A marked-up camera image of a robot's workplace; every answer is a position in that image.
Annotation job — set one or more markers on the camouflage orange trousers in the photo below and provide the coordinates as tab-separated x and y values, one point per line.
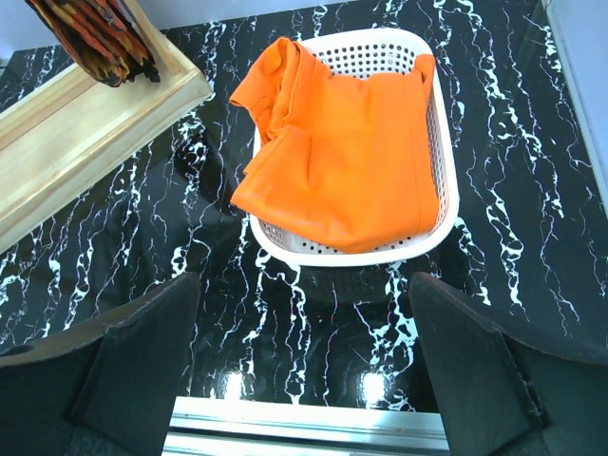
99	38

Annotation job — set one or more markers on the aluminium front rail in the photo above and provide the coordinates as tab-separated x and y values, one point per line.
388	429

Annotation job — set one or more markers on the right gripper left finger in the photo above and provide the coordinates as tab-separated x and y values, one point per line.
106	386

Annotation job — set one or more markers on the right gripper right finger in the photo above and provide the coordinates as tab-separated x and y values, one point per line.
503	388

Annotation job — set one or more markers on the white perforated plastic basket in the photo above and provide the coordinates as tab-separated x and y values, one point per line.
362	53

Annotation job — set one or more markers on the wooden clothes rack base tray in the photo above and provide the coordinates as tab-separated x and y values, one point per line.
71	131

